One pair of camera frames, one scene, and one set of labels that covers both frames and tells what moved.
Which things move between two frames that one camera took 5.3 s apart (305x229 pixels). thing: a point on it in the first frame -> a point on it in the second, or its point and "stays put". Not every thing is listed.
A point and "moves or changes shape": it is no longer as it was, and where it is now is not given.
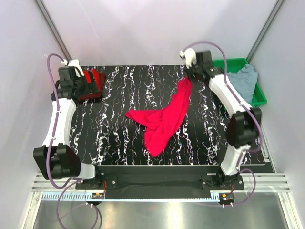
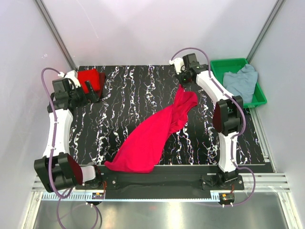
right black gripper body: x=193 y=72 -> x=183 y=78
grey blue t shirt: x=244 y=81 stays put
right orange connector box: x=226 y=198 stays put
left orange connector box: x=98 y=196 stays put
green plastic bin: x=235 y=64 stays put
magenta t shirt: x=162 y=125 moves or changes shape
